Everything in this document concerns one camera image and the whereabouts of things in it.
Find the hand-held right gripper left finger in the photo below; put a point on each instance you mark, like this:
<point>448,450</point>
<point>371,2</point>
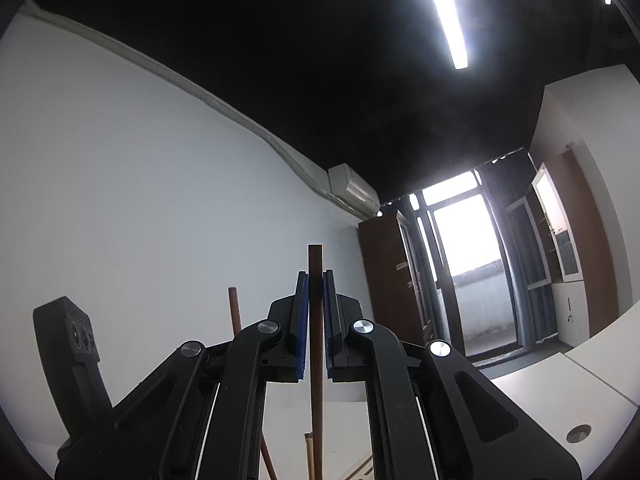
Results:
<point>301,330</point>

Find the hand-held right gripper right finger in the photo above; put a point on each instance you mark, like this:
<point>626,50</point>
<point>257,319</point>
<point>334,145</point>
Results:
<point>328,330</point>

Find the reddish brown chopstick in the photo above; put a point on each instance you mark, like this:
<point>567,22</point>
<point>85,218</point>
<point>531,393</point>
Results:
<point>233,310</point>
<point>315,260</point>

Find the dark brown cabinet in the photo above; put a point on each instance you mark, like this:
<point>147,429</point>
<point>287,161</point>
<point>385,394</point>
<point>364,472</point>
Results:
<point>387,280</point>

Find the dark grey curtain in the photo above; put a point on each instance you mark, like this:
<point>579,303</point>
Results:
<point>422,260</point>
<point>520,270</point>

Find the white air conditioner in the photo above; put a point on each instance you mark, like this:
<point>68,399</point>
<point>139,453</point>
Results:
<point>352,190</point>

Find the glass balcony door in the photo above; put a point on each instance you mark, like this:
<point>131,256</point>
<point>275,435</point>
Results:
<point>465,250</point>

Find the white framed glass door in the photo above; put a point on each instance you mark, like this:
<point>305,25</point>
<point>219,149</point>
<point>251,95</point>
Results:
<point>530,245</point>

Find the wooden cabinet with glass door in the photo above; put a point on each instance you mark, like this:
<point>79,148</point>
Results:
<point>585,240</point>

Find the long ceiling light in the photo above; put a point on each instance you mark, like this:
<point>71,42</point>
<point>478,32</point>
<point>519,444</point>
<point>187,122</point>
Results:
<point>447,15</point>

